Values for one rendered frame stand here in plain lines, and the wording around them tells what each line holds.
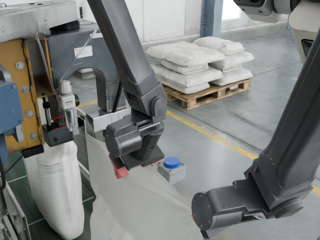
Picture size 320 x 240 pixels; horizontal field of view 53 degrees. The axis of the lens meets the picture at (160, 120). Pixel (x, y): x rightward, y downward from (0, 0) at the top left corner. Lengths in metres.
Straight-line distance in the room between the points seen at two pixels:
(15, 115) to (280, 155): 0.50
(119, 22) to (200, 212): 0.35
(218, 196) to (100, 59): 0.64
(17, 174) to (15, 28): 1.45
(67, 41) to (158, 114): 0.40
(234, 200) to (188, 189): 1.97
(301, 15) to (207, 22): 6.12
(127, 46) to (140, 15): 5.35
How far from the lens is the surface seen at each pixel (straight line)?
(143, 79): 0.63
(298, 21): 0.82
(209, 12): 6.87
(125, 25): 0.60
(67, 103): 0.93
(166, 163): 1.18
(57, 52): 0.94
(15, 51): 0.92
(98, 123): 1.07
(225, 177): 2.62
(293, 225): 2.34
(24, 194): 1.94
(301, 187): 0.47
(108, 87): 1.04
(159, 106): 0.65
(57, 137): 1.02
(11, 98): 0.68
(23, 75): 0.94
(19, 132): 0.75
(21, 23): 0.79
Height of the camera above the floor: 1.50
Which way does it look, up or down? 26 degrees down
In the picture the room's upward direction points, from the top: straight up
